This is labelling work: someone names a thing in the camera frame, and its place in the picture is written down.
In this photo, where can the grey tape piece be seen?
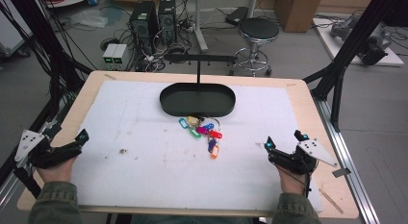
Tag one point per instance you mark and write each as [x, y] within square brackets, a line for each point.
[341, 172]

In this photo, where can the slim black computer tower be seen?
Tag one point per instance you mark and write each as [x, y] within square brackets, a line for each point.
[167, 20]

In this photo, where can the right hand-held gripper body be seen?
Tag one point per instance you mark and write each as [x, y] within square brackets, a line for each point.
[292, 161]

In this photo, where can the white power supply unit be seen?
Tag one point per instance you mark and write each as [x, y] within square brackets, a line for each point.
[120, 55]
[109, 55]

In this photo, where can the black flat floor box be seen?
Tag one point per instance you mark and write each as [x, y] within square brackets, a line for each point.
[236, 15]

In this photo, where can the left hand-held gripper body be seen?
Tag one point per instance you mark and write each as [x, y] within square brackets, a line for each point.
[51, 155]

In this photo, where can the bunch of colourful key tags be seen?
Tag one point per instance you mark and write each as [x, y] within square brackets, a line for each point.
[205, 131]

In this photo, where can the person's left hand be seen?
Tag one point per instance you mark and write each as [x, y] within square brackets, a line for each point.
[57, 172]

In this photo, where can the brown cardboard box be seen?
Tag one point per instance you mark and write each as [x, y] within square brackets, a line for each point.
[296, 11]

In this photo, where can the wooden stick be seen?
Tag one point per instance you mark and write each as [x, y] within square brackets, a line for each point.
[331, 201]

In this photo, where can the aluminium rail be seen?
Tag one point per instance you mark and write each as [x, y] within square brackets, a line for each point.
[349, 166]

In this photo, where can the clear plastic bag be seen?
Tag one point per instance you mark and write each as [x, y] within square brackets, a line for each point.
[89, 18]

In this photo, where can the white floor board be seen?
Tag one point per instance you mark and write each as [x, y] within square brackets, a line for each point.
[333, 46]

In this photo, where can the black metal frame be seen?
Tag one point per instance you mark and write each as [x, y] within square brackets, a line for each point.
[352, 41]
[51, 47]

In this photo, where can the white table mat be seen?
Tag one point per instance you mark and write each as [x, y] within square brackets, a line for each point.
[154, 172]

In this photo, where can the person's right hand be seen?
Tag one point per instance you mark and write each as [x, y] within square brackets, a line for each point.
[292, 184]

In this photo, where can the black oval tray key rack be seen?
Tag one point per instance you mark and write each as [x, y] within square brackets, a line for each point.
[197, 100]

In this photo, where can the large black computer tower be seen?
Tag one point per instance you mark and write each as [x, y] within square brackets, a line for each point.
[142, 23]

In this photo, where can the black round stool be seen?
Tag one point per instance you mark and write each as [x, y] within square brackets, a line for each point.
[258, 30]

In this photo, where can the white table leg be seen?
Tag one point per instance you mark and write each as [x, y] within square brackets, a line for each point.
[199, 25]

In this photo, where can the grey robot device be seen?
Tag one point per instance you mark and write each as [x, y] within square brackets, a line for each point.
[372, 41]

